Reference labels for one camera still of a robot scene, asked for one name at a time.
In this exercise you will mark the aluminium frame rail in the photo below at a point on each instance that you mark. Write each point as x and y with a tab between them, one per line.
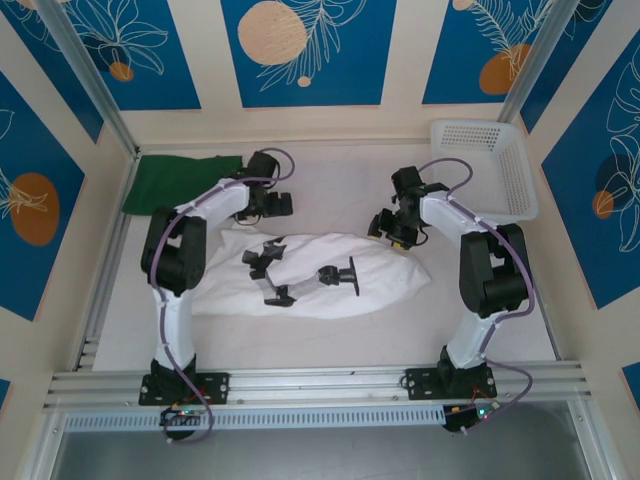
310	385

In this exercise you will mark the folded green t-shirt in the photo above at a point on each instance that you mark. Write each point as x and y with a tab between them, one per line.
165	185

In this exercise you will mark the blue floral wall panel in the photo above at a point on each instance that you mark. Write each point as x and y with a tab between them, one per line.
450	50
165	65
30	150
575	65
55	85
350	60
575	225

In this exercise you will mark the aluminium corner post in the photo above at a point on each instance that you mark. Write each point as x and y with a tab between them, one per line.
530	65
95	85

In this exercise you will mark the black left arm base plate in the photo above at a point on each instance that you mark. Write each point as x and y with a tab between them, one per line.
217	387

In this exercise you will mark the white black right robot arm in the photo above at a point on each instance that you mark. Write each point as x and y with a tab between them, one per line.
470	335

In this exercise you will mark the white plastic basket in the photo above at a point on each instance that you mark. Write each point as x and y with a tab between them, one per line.
510	165

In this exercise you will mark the white t-shirt with robot print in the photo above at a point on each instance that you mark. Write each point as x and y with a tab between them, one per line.
350	260

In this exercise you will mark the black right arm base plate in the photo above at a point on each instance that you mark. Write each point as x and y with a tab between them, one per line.
420	384

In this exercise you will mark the aluminium side rail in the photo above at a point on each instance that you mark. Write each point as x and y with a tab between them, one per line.
95	320

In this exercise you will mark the grey metal panel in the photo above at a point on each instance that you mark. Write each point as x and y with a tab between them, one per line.
325	455

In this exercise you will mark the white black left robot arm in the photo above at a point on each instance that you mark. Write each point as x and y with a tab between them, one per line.
175	325

